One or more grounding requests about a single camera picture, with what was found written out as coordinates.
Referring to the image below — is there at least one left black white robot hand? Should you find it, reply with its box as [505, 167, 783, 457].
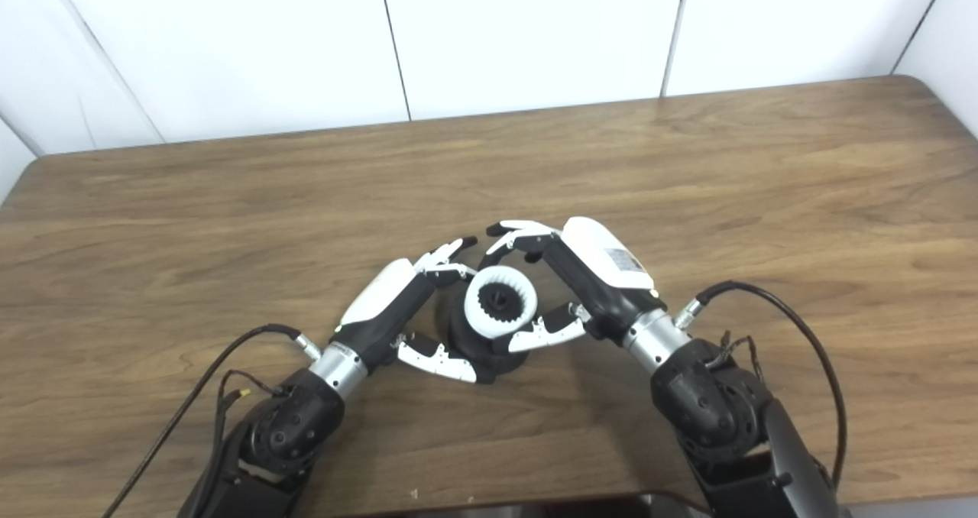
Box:
[334, 236, 497, 385]

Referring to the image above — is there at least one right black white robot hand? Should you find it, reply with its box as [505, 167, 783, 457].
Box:
[485, 216, 664, 355]

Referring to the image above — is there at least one white plastic ring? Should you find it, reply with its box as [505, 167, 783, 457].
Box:
[464, 266, 539, 341]

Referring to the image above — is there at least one round black plastic part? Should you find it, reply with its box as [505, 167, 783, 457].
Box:
[445, 289, 529, 377]

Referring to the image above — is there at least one left thick black wrist cable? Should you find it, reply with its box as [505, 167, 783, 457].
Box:
[101, 324, 323, 518]

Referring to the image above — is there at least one right thin braided wire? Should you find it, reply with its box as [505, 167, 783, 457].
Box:
[707, 332, 765, 370]

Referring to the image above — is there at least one thin braided wire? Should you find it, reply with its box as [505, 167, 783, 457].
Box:
[707, 332, 765, 370]
[216, 370, 287, 458]

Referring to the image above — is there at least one left thin braided wire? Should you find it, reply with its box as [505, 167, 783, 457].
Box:
[216, 370, 287, 458]

